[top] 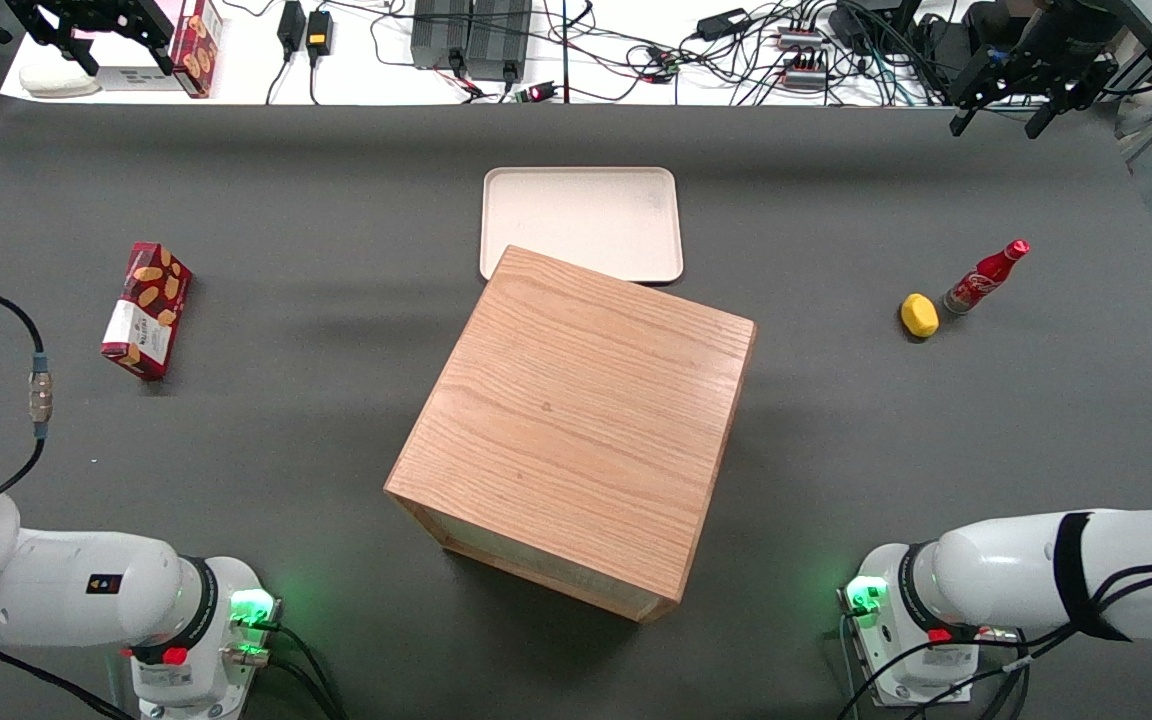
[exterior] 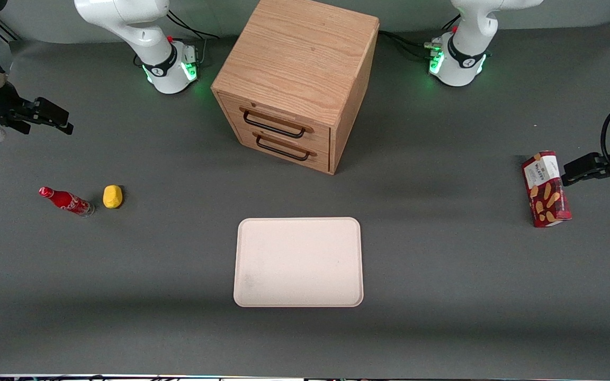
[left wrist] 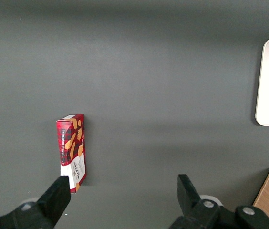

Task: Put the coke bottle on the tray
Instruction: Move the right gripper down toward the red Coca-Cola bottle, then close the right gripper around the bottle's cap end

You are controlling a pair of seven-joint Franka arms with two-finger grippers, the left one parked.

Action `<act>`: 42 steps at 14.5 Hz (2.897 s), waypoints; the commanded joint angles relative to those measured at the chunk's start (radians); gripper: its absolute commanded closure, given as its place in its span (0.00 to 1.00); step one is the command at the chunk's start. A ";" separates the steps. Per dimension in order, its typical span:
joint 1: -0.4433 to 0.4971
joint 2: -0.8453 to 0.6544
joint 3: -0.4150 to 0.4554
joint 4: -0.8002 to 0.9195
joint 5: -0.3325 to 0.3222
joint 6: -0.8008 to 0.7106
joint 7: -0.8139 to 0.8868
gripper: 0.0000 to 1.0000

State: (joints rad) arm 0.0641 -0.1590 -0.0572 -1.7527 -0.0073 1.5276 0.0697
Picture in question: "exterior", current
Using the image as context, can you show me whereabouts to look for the red coke bottle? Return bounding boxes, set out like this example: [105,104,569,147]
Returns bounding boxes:
[39,186,96,219]

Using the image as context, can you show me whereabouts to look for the beige rectangular tray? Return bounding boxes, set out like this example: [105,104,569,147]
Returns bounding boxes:
[233,217,365,309]

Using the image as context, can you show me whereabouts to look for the red tartan shortbread box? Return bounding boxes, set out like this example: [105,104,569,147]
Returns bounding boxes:
[521,151,573,229]

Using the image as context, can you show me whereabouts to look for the yellow lemon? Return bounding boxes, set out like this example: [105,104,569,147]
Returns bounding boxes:
[103,185,124,210]

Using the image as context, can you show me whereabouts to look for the wooden drawer front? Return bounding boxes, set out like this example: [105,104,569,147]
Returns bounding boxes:
[234,126,331,173]
[218,94,332,154]

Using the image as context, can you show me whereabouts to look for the black right arm base cable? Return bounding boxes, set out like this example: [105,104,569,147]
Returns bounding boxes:
[166,10,222,41]

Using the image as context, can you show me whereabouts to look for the black arm base cable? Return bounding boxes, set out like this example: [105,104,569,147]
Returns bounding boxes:
[166,10,222,41]
[378,30,437,57]

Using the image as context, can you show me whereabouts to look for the black metal drawer handle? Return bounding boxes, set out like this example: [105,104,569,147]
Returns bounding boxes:
[255,133,311,162]
[242,108,307,140]

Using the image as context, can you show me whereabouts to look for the black left arm base cable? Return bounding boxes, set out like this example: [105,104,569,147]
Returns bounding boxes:
[378,30,437,57]

